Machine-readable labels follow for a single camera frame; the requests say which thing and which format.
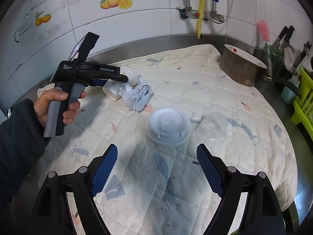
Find grey white paper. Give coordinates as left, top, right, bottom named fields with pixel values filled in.
left=119, top=74, right=153, bottom=112

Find right braided water hose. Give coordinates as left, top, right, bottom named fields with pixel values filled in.
left=204, top=0, right=226, bottom=24

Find white plastic dome lid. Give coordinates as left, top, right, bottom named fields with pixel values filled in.
left=146, top=107, right=192, bottom=147

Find green plastic dish rack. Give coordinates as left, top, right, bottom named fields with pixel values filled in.
left=291, top=67, right=313, bottom=138

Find white paper cup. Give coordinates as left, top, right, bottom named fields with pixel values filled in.
left=102, top=66, right=139, bottom=101

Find person's left hand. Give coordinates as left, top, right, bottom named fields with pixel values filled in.
left=34, top=89, right=81, bottom=127

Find black handled knife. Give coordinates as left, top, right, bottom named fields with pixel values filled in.
left=272, top=25, right=295, bottom=50

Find pink brush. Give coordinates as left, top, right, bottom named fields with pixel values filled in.
left=256, top=20, right=271, bottom=42

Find yellow gas hose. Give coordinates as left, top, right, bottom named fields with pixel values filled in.
left=196, top=0, right=209, bottom=39

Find metal saucepan with black handle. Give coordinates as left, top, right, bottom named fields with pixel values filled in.
left=221, top=44, right=300, bottom=97

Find left braided water hose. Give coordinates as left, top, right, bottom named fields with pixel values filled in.
left=176, top=0, right=200, bottom=20

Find clear plastic cup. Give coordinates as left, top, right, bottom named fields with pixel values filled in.
left=195, top=112, right=228, bottom=145

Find white quilted patterned mat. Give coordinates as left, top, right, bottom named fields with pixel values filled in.
left=39, top=45, right=298, bottom=234

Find dark sleeve left forearm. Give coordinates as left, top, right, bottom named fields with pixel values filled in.
left=1, top=99, right=49, bottom=234

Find braided water hose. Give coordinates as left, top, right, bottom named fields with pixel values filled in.
left=204, top=0, right=226, bottom=24
left=176, top=0, right=200, bottom=20

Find green glass jar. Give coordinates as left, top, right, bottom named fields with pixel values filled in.
left=261, top=43, right=283, bottom=78

